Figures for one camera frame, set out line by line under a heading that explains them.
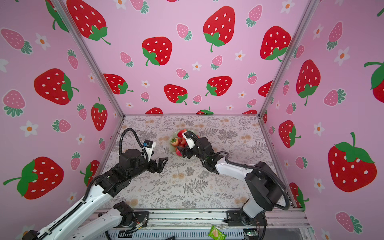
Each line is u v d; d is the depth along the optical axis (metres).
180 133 1.03
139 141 0.61
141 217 0.75
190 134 0.74
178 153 0.92
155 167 0.65
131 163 0.54
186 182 0.86
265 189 0.44
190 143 0.73
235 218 0.74
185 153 0.74
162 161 0.66
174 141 0.95
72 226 0.42
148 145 0.62
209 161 0.65
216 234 0.69
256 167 0.49
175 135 1.05
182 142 0.97
